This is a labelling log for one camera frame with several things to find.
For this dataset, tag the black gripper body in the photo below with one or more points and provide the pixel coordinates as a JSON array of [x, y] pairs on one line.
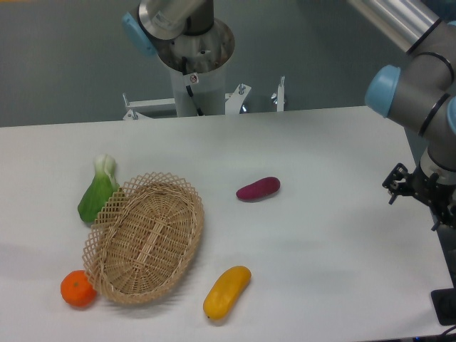
[[434, 194]]

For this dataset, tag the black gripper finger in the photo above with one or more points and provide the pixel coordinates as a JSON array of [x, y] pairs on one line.
[[396, 182]]

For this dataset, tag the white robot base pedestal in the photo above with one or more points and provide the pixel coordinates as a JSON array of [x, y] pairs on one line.
[[199, 94]]

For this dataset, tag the green bok choy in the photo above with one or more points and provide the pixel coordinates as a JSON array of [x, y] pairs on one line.
[[103, 185]]

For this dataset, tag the white metal mounting frame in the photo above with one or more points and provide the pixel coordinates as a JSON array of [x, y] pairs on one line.
[[236, 103]]

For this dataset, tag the woven wicker basket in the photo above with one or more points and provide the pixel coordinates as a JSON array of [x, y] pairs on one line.
[[144, 238]]

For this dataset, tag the black box at table edge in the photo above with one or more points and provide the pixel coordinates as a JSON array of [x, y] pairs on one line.
[[444, 304]]

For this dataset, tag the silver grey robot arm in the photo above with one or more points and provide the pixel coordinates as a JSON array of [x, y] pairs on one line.
[[195, 47]]

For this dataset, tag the orange tangerine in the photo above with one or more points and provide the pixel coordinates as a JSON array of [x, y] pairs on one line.
[[76, 290]]

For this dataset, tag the yellow mango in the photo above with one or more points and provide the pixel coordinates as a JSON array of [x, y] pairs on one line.
[[225, 292]]

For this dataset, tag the purple sweet potato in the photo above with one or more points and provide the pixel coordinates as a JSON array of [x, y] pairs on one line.
[[259, 190]]

